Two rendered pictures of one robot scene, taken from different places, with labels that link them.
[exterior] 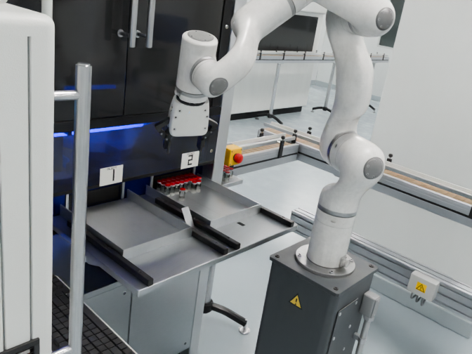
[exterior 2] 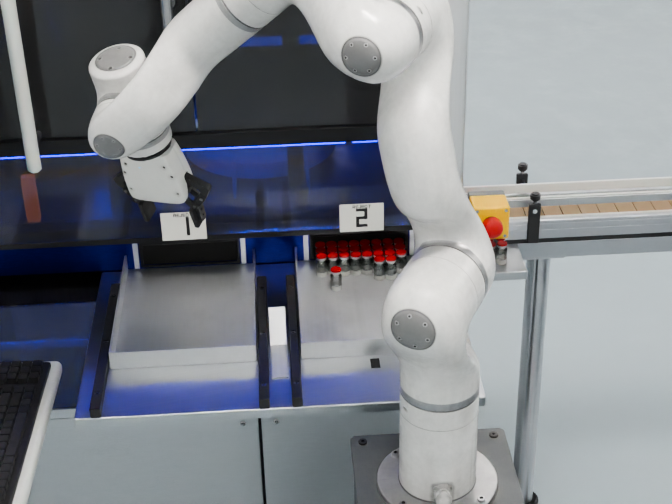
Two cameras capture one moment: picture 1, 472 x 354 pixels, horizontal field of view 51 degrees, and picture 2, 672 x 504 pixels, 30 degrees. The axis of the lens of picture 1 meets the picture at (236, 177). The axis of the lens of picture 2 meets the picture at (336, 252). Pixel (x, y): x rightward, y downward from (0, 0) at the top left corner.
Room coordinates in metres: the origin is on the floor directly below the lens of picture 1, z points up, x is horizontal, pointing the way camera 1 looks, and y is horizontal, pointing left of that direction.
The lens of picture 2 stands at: (0.25, -1.34, 2.18)
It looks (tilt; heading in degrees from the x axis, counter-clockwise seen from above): 30 degrees down; 47
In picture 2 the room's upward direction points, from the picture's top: 1 degrees counter-clockwise
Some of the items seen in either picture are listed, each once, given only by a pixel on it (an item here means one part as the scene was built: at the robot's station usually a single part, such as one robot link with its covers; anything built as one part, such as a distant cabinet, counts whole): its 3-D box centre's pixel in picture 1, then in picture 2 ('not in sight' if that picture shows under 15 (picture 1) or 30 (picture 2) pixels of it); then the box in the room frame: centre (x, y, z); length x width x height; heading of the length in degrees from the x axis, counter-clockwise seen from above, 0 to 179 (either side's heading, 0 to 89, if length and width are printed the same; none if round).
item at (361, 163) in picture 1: (351, 176); (433, 333); (1.36, -0.33, 1.16); 0.19 x 0.12 x 0.24; 23
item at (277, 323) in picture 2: (198, 223); (278, 341); (1.42, 0.10, 0.91); 0.14 x 0.03 x 0.06; 51
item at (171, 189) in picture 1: (182, 186); (361, 263); (1.72, 0.19, 0.91); 0.18 x 0.02 x 0.05; 140
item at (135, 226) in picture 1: (125, 220); (187, 305); (1.39, 0.32, 0.90); 0.34 x 0.26 x 0.04; 50
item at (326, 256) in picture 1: (330, 235); (438, 436); (1.39, -0.32, 0.95); 0.19 x 0.19 x 0.18
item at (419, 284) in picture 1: (423, 285); not in sight; (1.96, -0.91, 0.50); 0.12 x 0.05 x 0.09; 50
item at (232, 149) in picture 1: (230, 154); (488, 215); (1.92, 0.04, 1.00); 0.08 x 0.07 x 0.07; 50
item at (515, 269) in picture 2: (220, 178); (489, 259); (1.95, 0.06, 0.87); 0.14 x 0.13 x 0.02; 50
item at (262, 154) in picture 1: (246, 152); (611, 207); (2.23, -0.03, 0.92); 0.69 x 0.16 x 0.16; 140
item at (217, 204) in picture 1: (202, 199); (366, 296); (1.65, 0.11, 0.90); 0.34 x 0.26 x 0.04; 50
